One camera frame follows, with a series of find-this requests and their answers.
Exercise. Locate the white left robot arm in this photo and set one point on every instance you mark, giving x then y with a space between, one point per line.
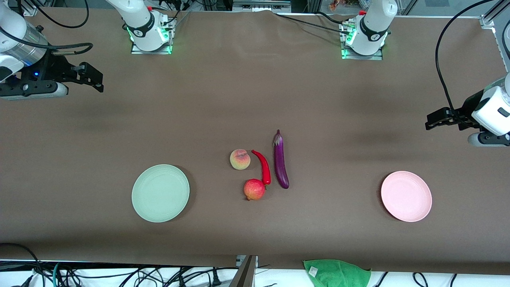
374 20

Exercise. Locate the red pomegranate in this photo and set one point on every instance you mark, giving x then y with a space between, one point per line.
254 189

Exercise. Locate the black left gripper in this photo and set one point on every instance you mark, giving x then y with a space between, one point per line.
465 113

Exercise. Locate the peach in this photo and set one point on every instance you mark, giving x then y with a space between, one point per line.
240 159

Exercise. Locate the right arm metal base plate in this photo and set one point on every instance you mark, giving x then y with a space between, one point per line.
169 38

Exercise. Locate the orange background clutter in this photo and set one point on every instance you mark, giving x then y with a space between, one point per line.
342 4

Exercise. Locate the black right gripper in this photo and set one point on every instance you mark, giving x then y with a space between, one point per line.
55 67

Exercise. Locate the aluminium frame corner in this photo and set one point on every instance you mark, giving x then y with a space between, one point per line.
488 20
30 11

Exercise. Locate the purple eggplant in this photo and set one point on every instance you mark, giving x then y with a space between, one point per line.
280 163

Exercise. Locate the grey metal box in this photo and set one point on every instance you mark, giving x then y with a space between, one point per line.
261 5

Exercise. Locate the table cover sheet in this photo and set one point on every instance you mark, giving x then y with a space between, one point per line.
255 99

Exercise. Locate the green cloth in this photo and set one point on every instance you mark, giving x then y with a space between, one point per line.
336 274

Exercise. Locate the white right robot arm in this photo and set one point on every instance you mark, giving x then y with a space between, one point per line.
139 20

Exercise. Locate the aluminium profile post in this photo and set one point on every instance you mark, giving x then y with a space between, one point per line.
245 275

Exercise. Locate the pink plate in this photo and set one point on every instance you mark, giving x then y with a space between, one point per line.
406 196

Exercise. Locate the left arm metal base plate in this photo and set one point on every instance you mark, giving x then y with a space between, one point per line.
346 54

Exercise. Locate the light green plate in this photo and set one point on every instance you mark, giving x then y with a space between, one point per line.
160 193

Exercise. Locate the red chili pepper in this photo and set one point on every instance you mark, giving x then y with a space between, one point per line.
265 169

